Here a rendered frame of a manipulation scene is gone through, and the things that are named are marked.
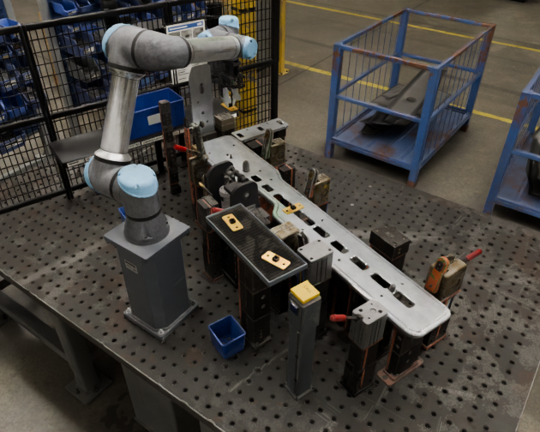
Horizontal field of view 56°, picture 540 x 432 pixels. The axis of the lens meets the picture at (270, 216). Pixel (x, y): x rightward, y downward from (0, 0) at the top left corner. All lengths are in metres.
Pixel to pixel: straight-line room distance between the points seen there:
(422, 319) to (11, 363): 2.11
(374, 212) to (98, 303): 1.32
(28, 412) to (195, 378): 1.16
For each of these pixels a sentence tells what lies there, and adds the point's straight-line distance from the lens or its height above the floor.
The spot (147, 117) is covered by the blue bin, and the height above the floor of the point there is 1.12.
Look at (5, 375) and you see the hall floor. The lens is 2.95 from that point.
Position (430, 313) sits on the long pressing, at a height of 1.00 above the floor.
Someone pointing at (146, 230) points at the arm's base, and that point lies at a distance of 1.67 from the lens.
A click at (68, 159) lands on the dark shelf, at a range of 2.38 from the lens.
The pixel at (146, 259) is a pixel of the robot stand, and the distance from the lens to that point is 1.64.
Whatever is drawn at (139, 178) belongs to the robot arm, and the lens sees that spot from 1.60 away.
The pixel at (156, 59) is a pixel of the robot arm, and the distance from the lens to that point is 1.56.
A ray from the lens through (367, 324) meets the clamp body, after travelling 1.49.
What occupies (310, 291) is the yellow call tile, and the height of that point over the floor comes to 1.16.
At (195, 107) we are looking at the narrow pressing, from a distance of 2.42.
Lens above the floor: 2.18
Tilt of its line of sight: 38 degrees down
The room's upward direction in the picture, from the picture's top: straight up
